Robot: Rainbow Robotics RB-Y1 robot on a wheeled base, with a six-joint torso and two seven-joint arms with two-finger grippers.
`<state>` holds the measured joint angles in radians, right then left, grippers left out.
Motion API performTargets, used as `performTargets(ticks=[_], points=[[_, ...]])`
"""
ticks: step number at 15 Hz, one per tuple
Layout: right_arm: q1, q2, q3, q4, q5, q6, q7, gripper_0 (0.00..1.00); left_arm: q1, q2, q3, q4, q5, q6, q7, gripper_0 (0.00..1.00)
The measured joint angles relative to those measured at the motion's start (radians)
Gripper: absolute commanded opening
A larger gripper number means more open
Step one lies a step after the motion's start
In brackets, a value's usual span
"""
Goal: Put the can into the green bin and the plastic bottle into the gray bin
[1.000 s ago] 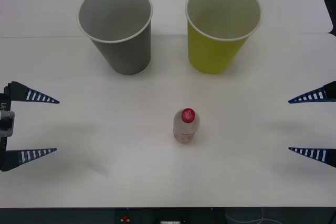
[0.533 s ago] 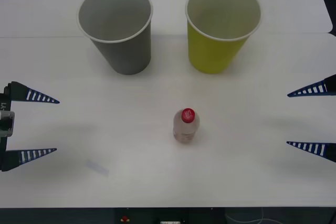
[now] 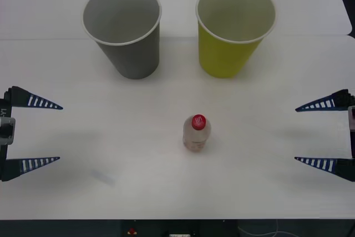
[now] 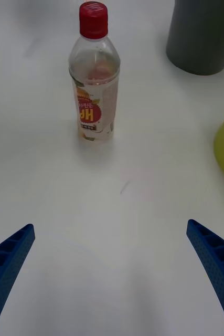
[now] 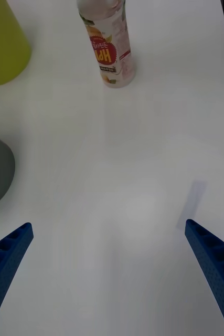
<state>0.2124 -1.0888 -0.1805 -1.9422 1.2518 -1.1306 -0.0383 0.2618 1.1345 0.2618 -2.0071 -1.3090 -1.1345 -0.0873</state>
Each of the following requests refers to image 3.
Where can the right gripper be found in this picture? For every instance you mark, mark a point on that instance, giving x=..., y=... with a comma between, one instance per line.
x=353, y=148

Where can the grey plastic waste bin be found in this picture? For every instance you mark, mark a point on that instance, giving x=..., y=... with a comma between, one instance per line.
x=133, y=59

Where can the clear bottle with red cap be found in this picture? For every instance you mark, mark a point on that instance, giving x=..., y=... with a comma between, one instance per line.
x=196, y=137

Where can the yellow-green plastic waste bin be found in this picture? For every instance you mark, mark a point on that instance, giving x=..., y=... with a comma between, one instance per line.
x=222, y=59

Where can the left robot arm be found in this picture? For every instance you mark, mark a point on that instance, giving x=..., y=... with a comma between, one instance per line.
x=6, y=131

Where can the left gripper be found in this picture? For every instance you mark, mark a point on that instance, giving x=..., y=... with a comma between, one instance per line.
x=5, y=108

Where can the red round button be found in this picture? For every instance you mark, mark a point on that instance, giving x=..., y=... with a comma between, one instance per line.
x=131, y=231

